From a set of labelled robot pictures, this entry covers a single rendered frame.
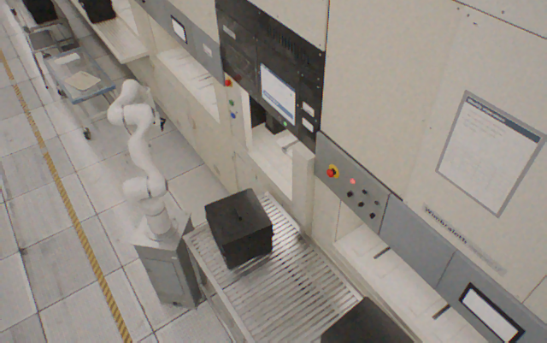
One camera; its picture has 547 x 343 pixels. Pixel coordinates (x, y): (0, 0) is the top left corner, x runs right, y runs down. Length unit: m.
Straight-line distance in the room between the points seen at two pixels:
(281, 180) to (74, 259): 1.81
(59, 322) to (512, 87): 3.05
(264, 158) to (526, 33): 1.91
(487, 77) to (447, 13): 0.19
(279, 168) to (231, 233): 0.66
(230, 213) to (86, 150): 2.44
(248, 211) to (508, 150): 1.40
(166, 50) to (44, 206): 1.70
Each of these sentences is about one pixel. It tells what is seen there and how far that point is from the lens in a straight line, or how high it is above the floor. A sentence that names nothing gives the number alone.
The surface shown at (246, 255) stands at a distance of 2.32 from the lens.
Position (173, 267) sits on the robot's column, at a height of 0.55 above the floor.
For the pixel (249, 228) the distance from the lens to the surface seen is 2.19.
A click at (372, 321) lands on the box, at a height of 1.01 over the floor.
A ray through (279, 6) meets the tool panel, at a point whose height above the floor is 2.02.
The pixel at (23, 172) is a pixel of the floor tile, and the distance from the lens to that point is 4.51.
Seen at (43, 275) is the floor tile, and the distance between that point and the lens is 3.67.
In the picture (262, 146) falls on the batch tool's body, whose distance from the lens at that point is 2.79.
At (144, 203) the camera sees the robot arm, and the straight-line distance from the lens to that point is 2.36.
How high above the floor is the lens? 2.80
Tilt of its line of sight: 46 degrees down
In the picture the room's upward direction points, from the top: 2 degrees counter-clockwise
